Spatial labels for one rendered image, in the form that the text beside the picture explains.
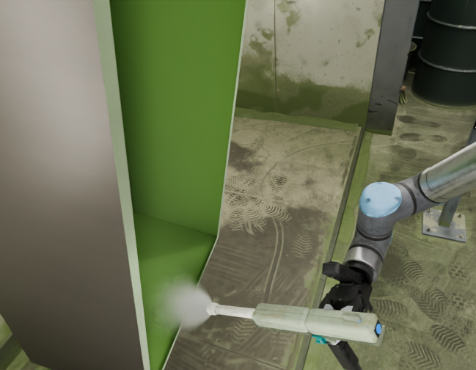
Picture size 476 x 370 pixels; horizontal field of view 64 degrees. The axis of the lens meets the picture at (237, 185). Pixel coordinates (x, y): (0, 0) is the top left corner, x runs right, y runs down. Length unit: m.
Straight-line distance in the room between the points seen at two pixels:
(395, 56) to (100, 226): 2.28
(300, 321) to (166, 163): 0.68
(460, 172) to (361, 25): 1.77
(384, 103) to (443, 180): 1.83
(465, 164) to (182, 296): 0.77
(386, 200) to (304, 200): 1.27
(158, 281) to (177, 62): 0.62
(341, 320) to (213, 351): 0.91
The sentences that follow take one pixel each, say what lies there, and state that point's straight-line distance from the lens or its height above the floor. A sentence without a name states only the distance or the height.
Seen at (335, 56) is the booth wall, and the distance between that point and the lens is 2.65.
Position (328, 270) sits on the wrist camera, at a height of 0.81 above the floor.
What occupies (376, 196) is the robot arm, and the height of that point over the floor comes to 0.89.
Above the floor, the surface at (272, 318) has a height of 0.72.
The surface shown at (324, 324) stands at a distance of 0.85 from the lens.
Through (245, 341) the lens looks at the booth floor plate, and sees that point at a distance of 1.68.
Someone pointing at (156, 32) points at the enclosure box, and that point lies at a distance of 1.06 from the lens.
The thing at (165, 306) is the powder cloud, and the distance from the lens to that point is 1.14.
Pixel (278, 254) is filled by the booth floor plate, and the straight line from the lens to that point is 1.92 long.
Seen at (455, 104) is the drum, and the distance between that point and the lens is 3.30.
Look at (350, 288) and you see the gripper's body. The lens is 0.95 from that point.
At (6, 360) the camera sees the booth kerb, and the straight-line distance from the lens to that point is 1.91.
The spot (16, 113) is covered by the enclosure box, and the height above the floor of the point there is 1.33.
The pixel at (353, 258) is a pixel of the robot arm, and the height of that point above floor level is 0.76.
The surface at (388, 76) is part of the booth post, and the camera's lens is 2.67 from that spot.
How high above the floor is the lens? 1.52
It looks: 40 degrees down
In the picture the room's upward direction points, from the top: 6 degrees counter-clockwise
